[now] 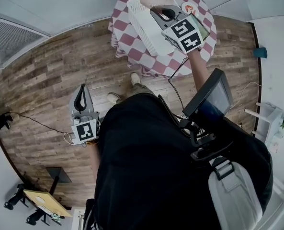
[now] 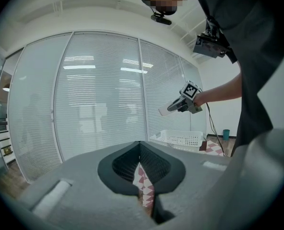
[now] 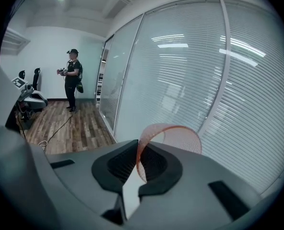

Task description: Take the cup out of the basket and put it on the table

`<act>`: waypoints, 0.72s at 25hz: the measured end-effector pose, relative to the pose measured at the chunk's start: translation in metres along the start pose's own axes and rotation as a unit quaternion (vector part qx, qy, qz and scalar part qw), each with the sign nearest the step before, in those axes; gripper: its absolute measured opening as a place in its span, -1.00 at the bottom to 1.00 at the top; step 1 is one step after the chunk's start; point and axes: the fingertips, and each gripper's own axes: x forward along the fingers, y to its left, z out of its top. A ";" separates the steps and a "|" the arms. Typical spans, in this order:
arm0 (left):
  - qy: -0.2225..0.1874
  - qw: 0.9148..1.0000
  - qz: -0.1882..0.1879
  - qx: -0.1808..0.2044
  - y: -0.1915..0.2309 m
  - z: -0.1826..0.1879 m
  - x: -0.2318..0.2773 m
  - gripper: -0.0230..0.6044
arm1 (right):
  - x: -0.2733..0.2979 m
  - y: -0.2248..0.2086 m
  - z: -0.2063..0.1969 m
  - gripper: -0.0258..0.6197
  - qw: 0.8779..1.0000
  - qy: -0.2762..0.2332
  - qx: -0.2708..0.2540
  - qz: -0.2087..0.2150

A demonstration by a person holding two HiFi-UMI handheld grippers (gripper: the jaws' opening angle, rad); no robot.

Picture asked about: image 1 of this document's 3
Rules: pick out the round table with checkered cloth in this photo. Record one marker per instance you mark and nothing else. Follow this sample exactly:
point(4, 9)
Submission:
point(132, 39)

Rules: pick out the dark wooden tray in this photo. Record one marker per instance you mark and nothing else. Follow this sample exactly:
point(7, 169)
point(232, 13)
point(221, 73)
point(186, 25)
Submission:
point(204, 30)

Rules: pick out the white perforated plastic basket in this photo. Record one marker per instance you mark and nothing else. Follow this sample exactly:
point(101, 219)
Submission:
point(146, 30)

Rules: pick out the person's right beige shoe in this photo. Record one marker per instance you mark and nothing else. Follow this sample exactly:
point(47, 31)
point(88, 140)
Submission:
point(135, 78)

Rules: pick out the person's khaki trousers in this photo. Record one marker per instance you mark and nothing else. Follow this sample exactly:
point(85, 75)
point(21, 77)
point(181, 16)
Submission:
point(141, 88)

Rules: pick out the person's left forearm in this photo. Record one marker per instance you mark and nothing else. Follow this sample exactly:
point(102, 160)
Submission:
point(94, 157)

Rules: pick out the white power strip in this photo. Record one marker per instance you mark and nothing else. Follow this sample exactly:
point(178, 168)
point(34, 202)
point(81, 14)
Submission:
point(71, 139)

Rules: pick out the pink translucent cup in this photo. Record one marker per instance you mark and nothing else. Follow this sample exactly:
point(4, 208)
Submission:
point(156, 0)

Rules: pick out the teal waste bin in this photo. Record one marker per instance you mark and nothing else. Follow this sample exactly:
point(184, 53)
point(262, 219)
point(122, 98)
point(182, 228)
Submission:
point(260, 53)

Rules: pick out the yellow wooden desk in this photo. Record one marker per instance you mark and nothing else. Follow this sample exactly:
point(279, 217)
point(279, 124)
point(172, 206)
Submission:
point(48, 202)

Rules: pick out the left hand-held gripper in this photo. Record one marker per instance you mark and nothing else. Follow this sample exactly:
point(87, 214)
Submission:
point(85, 130)

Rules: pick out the white shelf unit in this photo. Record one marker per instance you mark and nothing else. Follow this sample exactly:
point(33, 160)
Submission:
point(271, 121)

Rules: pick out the person's black shirt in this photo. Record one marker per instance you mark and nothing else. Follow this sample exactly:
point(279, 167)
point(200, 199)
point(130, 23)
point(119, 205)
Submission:
point(151, 164)

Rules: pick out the black desk base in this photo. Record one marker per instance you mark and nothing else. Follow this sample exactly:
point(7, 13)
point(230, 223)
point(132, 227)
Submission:
point(59, 175)

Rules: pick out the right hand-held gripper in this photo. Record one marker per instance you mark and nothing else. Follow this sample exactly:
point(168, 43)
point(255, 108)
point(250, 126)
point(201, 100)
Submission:
point(183, 29)

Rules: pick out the person's right forearm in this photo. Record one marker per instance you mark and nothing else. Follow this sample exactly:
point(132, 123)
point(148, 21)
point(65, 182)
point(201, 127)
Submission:
point(200, 71)

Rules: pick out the white plate with orange food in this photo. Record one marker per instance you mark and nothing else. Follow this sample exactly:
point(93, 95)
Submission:
point(189, 8)

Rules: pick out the person's left beige shoe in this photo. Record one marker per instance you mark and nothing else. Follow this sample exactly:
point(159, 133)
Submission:
point(113, 97)

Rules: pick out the green toy cluster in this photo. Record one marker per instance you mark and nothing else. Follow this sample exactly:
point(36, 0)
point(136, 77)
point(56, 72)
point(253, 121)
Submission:
point(55, 216)

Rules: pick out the black chest-mounted monitor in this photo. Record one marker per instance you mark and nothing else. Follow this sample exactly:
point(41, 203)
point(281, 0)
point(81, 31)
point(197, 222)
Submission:
point(211, 99)

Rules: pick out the person's beige shoe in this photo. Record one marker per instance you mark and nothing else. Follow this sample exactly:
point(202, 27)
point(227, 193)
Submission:
point(113, 97)
point(135, 78)

